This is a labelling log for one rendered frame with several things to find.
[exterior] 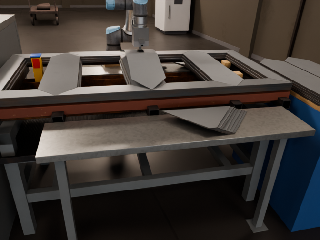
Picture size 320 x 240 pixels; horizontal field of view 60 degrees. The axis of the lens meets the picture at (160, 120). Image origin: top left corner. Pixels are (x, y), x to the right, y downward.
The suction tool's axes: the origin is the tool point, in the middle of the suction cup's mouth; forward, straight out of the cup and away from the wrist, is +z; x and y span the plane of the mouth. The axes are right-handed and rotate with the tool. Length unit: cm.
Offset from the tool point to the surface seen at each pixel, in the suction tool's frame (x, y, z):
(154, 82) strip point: -30.6, 0.3, 6.5
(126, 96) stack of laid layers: -36.3, -14.6, 10.9
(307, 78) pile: -35, 91, 9
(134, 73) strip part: -22.7, -8.3, 4.1
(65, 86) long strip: -24.1, -42.4, 8.2
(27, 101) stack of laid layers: -34, -59, 10
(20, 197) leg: -33, -72, 66
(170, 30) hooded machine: 524, 195, 87
